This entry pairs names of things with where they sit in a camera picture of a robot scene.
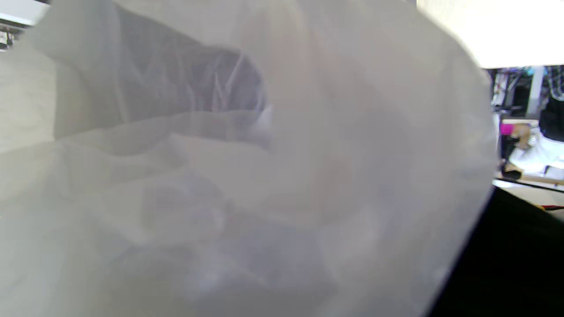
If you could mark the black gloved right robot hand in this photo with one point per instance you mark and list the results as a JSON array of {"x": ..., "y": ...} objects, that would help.
[{"x": 520, "y": 264}]

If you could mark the white plastic garbage bag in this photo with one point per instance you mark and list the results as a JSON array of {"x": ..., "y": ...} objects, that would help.
[{"x": 308, "y": 176}]

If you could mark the white fabric heap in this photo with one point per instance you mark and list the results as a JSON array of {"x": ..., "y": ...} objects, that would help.
[{"x": 537, "y": 156}]

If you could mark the pink box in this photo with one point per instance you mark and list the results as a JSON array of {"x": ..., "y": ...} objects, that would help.
[{"x": 506, "y": 128}]

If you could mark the white pole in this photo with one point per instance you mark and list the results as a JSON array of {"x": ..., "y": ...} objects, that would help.
[{"x": 535, "y": 90}]

